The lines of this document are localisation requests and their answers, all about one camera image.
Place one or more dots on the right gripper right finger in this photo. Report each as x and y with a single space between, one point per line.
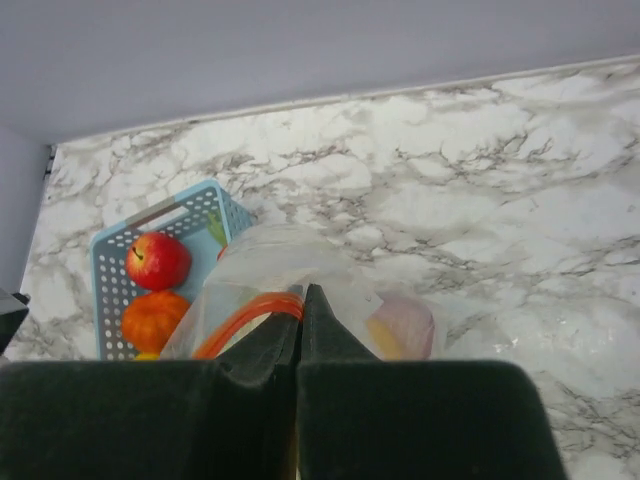
362 418

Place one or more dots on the yellow toy lemon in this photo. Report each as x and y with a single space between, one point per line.
146 357

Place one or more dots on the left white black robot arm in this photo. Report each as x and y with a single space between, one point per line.
13 311

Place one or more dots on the red toy apple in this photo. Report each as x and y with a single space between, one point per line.
156 261

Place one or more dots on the orange toy carrot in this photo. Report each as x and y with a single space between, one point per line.
216 230

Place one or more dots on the yellow toy bell pepper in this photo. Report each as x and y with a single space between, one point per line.
386 342

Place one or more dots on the light blue plastic basket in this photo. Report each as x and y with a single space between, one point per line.
185 216

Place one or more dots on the purple toy onion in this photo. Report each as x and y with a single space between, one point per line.
411 322

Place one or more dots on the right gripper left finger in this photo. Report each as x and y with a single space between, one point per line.
227 418

